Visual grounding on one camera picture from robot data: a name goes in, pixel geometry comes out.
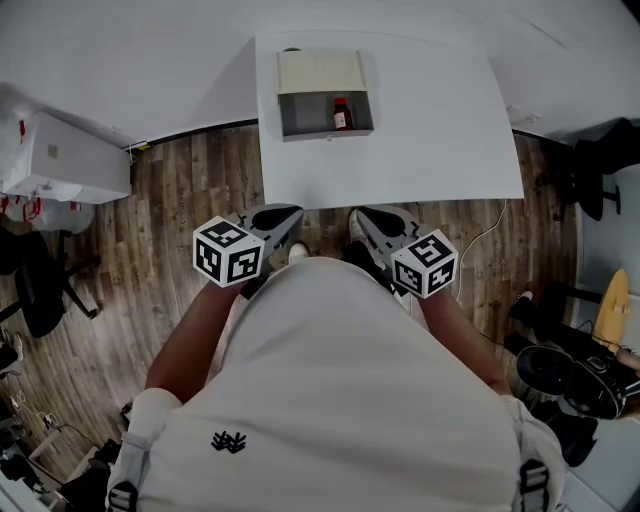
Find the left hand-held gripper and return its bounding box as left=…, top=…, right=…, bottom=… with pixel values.
left=192, top=202, right=305, bottom=290

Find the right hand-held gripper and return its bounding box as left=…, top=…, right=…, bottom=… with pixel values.
left=355, top=204, right=460, bottom=300

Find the small red bottle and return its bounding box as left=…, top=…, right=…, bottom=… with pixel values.
left=333, top=97, right=354, bottom=132

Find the grey box with beige lid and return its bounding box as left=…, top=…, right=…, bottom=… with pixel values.
left=275, top=49, right=376, bottom=143

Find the person's left forearm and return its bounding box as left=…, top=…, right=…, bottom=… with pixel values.
left=144, top=277, right=252, bottom=404

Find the person's right forearm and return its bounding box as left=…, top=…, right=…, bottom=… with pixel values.
left=418, top=292, right=513, bottom=397

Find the person's white t-shirt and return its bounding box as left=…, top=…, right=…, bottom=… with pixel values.
left=106, top=256, right=569, bottom=512

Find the white cabinet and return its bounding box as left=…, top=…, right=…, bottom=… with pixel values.
left=0, top=110, right=133, bottom=205

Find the clear plastic bag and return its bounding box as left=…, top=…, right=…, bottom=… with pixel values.
left=0, top=193, right=97, bottom=233

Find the black round appliance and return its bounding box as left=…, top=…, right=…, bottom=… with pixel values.
left=515, top=341, right=628, bottom=422

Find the yellow board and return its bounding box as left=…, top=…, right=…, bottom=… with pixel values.
left=596, top=268, right=630, bottom=342

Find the black office chair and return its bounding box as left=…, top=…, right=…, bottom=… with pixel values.
left=0, top=227, right=103, bottom=340

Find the black chair with draped cloth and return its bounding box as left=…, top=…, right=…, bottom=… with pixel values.
left=563, top=116, right=640, bottom=222

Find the white cable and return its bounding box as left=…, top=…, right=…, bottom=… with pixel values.
left=456, top=198, right=508, bottom=303

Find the grey backpack strap buckle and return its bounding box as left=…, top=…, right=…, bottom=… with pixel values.
left=518, top=458, right=552, bottom=512
left=106, top=479, right=140, bottom=512

